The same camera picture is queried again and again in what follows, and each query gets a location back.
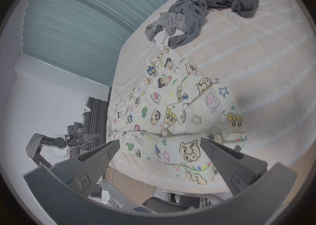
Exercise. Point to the blue-green curtain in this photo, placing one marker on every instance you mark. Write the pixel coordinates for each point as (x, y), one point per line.
(81, 21)

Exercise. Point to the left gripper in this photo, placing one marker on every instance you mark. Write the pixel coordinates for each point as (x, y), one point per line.
(75, 140)

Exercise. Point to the bed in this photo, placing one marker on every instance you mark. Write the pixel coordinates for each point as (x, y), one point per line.
(259, 66)

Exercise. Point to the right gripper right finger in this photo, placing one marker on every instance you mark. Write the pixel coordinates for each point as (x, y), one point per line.
(229, 164)

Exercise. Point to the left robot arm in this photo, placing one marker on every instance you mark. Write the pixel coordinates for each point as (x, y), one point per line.
(35, 145)

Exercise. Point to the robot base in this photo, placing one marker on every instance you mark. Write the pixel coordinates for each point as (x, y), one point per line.
(160, 203)

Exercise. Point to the white printed pyjama top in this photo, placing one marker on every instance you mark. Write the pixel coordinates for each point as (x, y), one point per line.
(158, 110)

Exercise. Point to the pile of clothes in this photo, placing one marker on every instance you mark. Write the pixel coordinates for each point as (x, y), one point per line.
(190, 14)

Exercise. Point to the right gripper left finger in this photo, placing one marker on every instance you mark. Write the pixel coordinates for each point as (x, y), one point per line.
(93, 162)

